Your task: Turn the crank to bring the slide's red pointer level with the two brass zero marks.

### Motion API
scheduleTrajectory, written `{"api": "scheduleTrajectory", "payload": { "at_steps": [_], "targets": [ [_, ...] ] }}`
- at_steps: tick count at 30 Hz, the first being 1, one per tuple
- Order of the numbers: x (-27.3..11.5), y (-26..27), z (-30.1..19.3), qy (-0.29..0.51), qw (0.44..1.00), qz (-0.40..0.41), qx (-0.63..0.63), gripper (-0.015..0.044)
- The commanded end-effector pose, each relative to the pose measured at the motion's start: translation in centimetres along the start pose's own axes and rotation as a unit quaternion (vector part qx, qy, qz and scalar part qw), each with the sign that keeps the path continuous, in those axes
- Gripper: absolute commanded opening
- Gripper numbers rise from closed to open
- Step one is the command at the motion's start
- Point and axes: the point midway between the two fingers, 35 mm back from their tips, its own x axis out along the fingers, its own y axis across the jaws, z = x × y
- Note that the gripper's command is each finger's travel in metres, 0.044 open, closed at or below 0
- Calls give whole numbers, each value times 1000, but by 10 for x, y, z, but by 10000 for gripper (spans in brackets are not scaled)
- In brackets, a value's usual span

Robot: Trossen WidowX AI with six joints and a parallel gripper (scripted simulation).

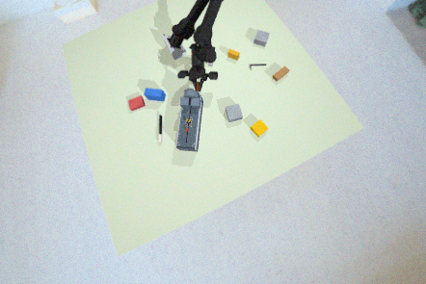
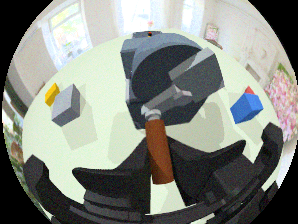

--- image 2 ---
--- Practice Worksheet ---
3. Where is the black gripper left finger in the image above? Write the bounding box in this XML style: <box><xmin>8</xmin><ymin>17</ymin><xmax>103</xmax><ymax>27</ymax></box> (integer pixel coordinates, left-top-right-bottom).
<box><xmin>72</xmin><ymin>137</ymin><xmax>152</xmax><ymax>214</ymax></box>

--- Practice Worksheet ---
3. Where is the yellow square block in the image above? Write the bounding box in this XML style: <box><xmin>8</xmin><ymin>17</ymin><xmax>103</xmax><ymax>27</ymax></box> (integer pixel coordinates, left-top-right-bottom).
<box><xmin>45</xmin><ymin>84</ymin><xmax>60</xmax><ymax>107</ymax></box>

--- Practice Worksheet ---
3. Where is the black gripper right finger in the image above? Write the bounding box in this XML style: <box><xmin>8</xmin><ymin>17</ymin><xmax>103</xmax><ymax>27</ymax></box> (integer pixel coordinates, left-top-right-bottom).
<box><xmin>166</xmin><ymin>136</ymin><xmax>246</xmax><ymax>206</ymax></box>

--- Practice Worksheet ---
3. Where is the blue block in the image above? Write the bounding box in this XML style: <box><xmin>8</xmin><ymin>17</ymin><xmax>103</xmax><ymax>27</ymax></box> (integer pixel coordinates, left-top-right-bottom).
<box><xmin>230</xmin><ymin>93</ymin><xmax>263</xmax><ymax>124</ymax></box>

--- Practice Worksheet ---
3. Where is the red rectangular block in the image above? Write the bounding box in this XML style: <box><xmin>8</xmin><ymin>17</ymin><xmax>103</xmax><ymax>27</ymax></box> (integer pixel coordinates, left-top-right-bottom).
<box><xmin>245</xmin><ymin>85</ymin><xmax>255</xmax><ymax>95</ymax></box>

